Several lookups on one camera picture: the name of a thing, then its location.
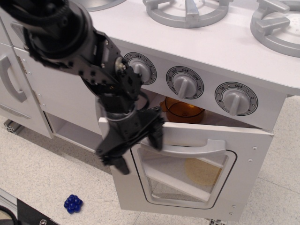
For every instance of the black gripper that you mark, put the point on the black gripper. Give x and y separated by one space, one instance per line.
125 132

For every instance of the white toy oven door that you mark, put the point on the white toy oven door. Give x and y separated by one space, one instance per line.
215 186

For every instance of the silver oven door handle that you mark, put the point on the silver oven door handle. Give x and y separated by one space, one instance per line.
212 147

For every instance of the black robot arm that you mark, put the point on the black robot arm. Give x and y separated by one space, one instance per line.
59 34

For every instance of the orange transparent measuring cup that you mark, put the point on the orange transparent measuring cup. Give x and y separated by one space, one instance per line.
181 112

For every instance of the middle grey stove knob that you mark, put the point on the middle grey stove knob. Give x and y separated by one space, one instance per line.
184 82

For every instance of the grey stove knob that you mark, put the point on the grey stove knob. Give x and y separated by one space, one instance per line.
236 99
143 66
184 82

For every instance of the blue toy berry cluster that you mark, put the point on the blue toy berry cluster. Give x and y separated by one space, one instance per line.
73 204

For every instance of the left grey stove knob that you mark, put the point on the left grey stove knob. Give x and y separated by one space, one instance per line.
143 66

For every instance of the white cabinet door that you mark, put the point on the white cabinet door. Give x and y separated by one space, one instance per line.
28 113
71 108

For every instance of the right grey stove knob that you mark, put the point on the right grey stove knob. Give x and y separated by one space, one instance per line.
236 99

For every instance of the white toy kitchen unit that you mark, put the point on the white toy kitchen unit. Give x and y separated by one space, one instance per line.
225 51

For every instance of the left white cabinet door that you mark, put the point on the left white cabinet door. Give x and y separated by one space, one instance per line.
28 113

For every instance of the middle silver burner grate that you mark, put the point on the middle silver burner grate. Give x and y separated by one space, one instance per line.
192 18

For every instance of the silver burner grate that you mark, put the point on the silver burner grate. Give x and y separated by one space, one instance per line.
192 18
262 29

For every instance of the silver sink basin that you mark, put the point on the silver sink basin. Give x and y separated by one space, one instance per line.
97 5

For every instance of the silver vent grille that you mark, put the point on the silver vent grille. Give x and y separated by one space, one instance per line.
18 29

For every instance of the right silver burner grate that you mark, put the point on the right silver burner grate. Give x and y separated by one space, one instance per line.
262 29

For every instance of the aluminium frame rail right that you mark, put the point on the aluminium frame rail right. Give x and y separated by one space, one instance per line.
217 222

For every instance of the aluminium frame rail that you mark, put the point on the aluminium frame rail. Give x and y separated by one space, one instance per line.
13 127
217 222

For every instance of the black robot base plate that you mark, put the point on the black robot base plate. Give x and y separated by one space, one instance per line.
20 213

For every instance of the aluminium frame rail left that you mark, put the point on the aluminium frame rail left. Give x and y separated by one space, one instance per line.
13 127

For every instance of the left silver door handle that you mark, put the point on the left silver door handle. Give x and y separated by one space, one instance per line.
5 64

